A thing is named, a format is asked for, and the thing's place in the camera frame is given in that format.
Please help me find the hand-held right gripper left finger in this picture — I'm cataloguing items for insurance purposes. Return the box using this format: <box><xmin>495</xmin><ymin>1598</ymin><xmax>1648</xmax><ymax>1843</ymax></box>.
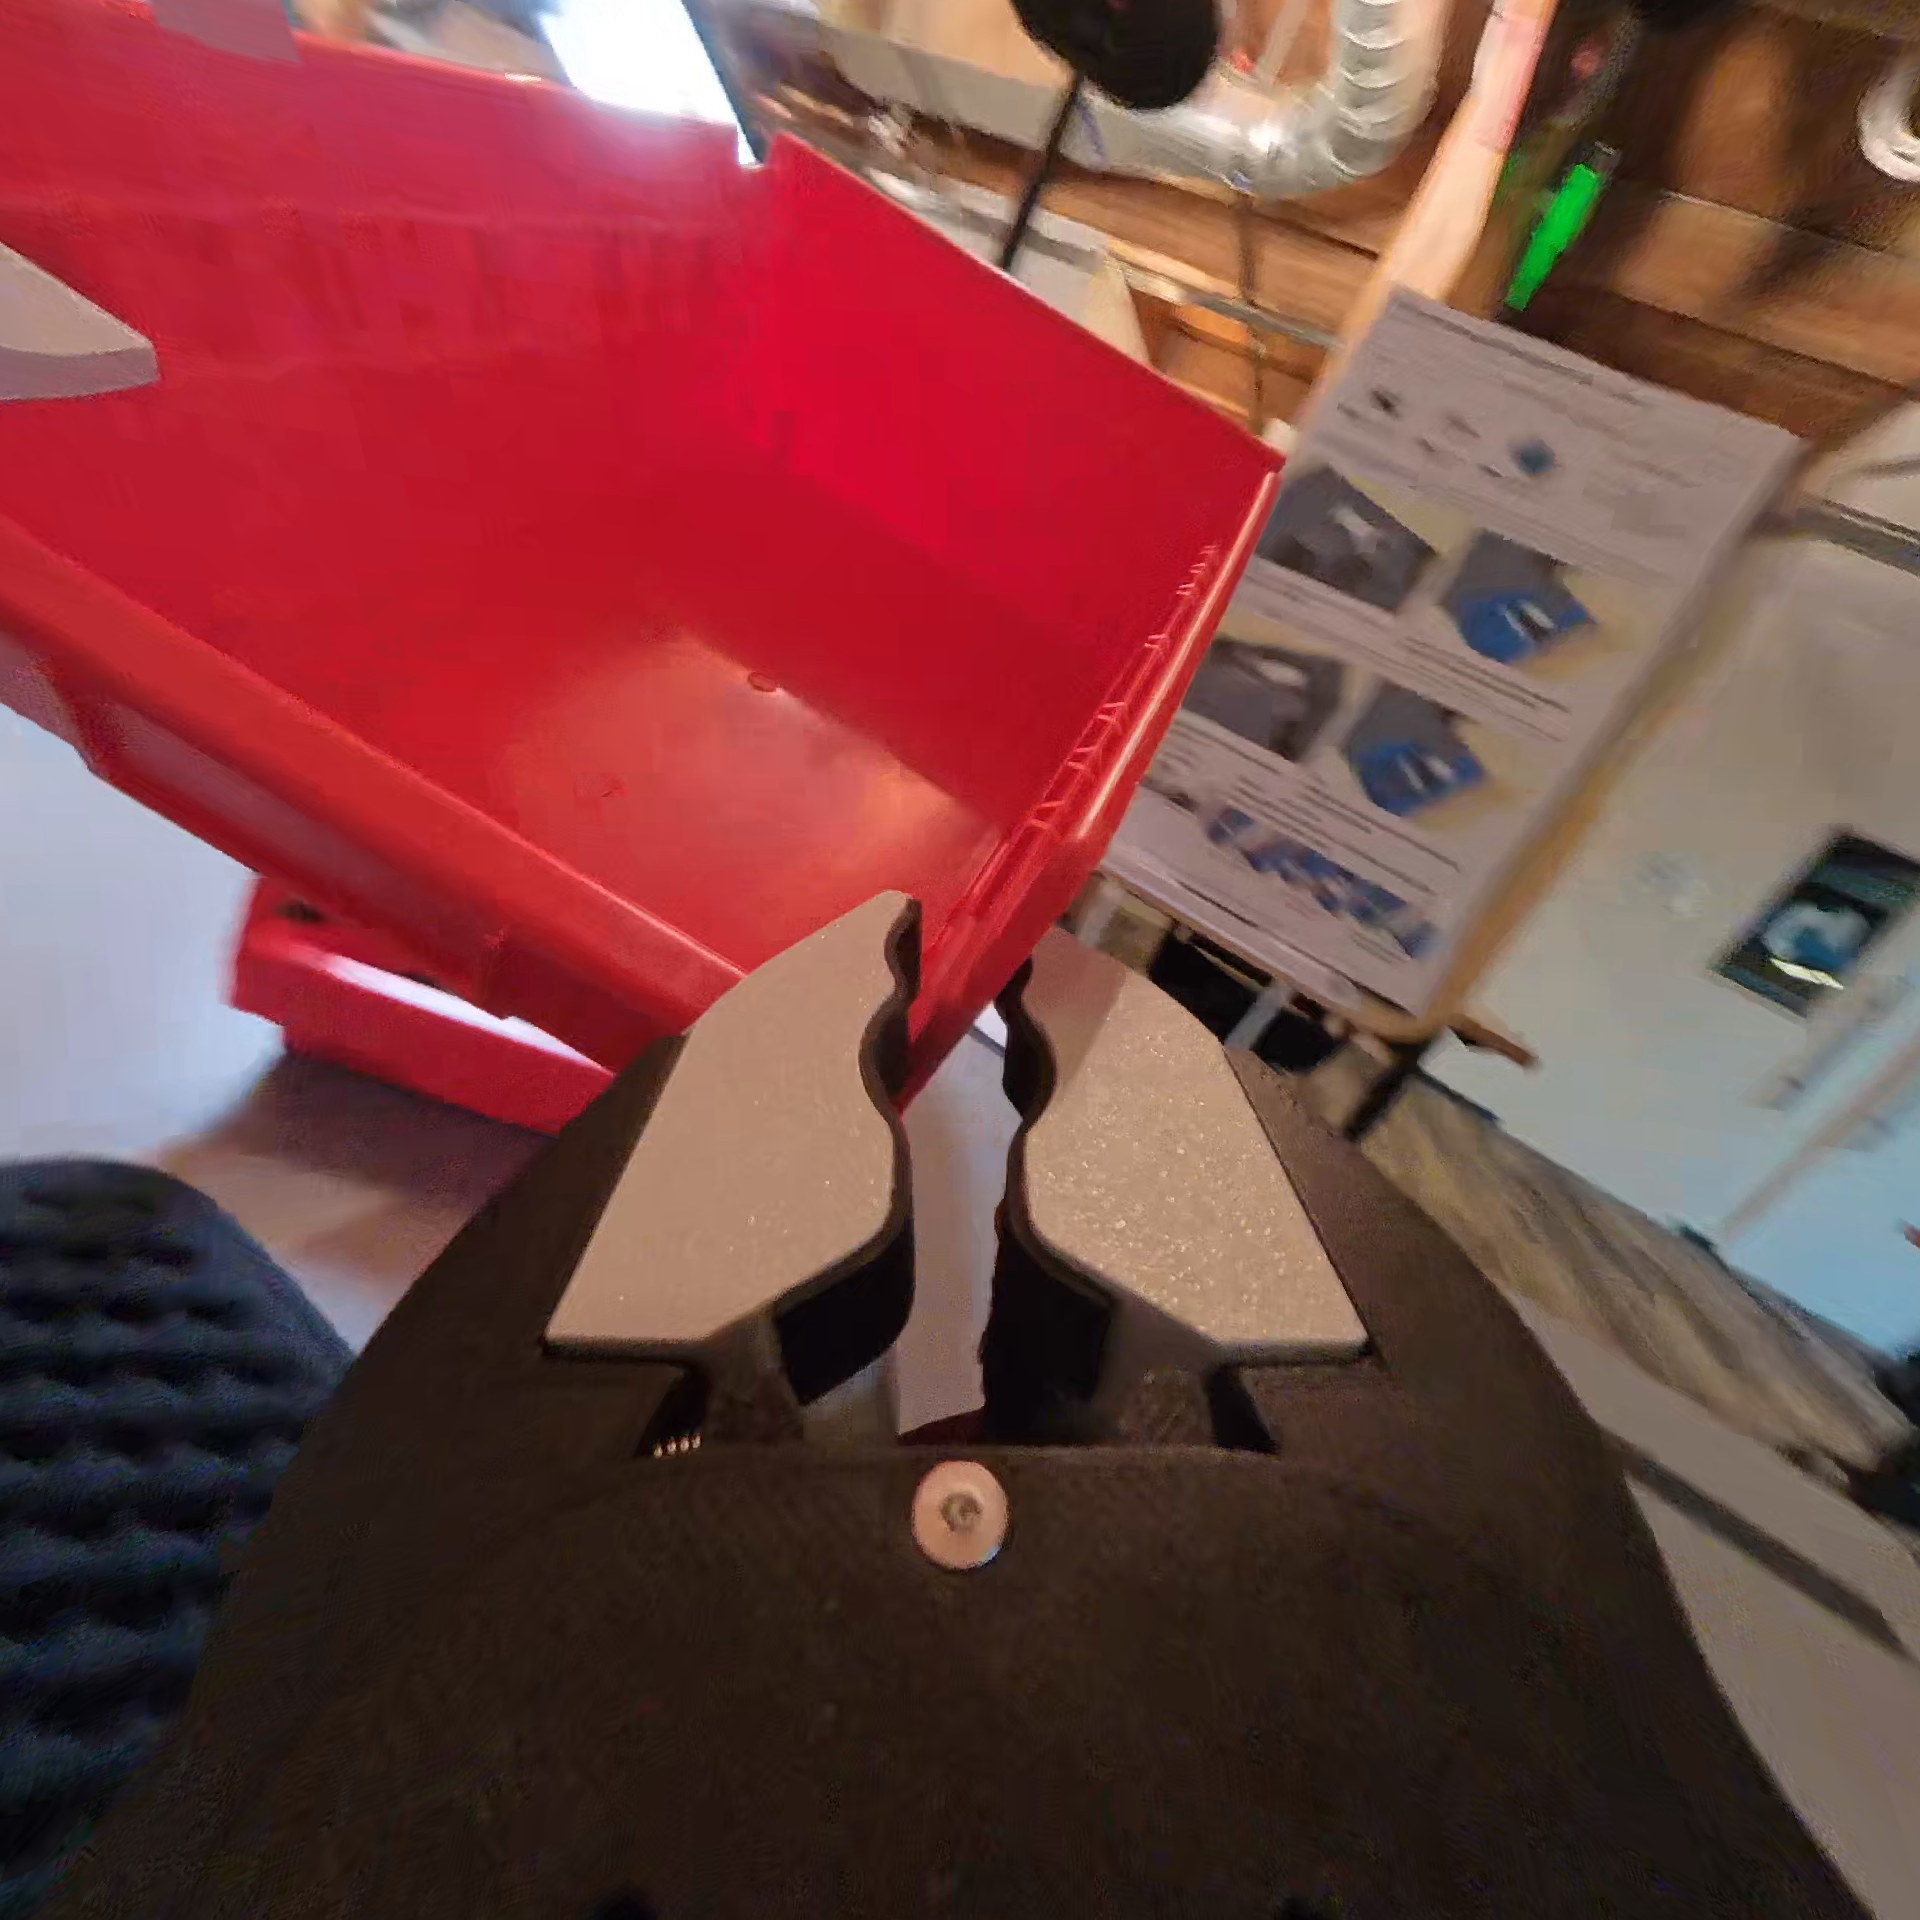
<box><xmin>541</xmin><ymin>890</ymin><xmax>924</xmax><ymax>1404</ymax></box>

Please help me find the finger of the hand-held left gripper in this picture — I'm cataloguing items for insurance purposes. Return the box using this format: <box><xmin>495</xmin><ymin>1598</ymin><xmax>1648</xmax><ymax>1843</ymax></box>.
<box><xmin>151</xmin><ymin>0</ymin><xmax>300</xmax><ymax>67</ymax></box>
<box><xmin>0</xmin><ymin>237</ymin><xmax>164</xmax><ymax>406</ymax></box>

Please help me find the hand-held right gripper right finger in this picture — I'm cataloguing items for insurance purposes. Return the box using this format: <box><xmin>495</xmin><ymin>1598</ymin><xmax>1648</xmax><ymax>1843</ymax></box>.
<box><xmin>983</xmin><ymin>930</ymin><xmax>1370</xmax><ymax>1442</ymax></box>

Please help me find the led light panel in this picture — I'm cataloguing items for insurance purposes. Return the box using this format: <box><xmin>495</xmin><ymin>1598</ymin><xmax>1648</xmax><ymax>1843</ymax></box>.
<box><xmin>540</xmin><ymin>0</ymin><xmax>765</xmax><ymax>168</ymax></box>

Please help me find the instruction poster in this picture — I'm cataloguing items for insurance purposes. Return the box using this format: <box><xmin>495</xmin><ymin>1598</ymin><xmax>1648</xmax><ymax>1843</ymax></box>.
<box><xmin>1099</xmin><ymin>291</ymin><xmax>1805</xmax><ymax>1022</ymax></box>

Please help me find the dark foam pad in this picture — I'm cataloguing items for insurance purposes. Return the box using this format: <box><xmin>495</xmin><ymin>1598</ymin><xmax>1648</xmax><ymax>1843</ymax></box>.
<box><xmin>0</xmin><ymin>1159</ymin><xmax>357</xmax><ymax>1920</ymax></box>

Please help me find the green exit sign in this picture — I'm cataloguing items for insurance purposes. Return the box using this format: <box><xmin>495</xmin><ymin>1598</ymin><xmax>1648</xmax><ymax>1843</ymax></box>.
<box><xmin>1505</xmin><ymin>147</ymin><xmax>1609</xmax><ymax>314</ymax></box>

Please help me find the black wall sign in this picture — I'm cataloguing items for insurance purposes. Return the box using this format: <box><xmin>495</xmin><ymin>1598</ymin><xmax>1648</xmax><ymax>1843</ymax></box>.
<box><xmin>1715</xmin><ymin>834</ymin><xmax>1920</xmax><ymax>1022</ymax></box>

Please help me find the silver air duct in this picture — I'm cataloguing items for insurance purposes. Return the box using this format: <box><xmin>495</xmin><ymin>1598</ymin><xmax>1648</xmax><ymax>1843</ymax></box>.
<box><xmin>1081</xmin><ymin>0</ymin><xmax>1447</xmax><ymax>199</ymax></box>

